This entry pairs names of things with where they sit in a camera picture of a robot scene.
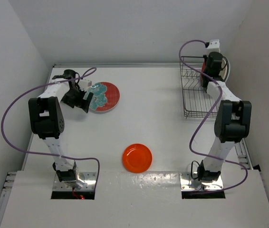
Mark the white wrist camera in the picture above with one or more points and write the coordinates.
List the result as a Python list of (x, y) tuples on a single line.
[(85, 84), (213, 46)]

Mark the small orange plate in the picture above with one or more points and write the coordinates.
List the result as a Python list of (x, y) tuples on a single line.
[(137, 158)]

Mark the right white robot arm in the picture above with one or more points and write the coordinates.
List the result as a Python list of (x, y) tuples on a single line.
[(232, 122)]

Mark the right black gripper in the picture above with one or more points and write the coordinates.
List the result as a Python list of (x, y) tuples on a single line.
[(207, 58)]

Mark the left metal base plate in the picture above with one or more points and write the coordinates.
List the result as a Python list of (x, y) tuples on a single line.
[(87, 181)]

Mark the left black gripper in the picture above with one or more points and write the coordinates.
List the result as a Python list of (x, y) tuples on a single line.
[(80, 103)]

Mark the white watermelon pattern plate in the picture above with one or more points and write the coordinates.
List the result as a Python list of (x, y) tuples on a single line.
[(228, 70)]

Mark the wire dish rack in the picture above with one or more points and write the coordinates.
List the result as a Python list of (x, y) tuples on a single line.
[(196, 102)]

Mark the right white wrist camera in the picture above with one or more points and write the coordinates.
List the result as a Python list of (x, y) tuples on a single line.
[(213, 46)]

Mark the beige blue branch plate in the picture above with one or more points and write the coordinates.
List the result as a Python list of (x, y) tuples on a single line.
[(224, 69)]

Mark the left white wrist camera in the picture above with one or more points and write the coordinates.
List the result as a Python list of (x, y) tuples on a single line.
[(85, 84)]

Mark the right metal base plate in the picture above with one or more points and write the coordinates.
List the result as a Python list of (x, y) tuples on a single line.
[(190, 183)]

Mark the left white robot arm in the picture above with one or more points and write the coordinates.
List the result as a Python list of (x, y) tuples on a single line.
[(47, 121)]

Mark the metal base plate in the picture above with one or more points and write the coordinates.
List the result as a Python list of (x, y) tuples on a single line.
[(190, 183), (87, 181)]

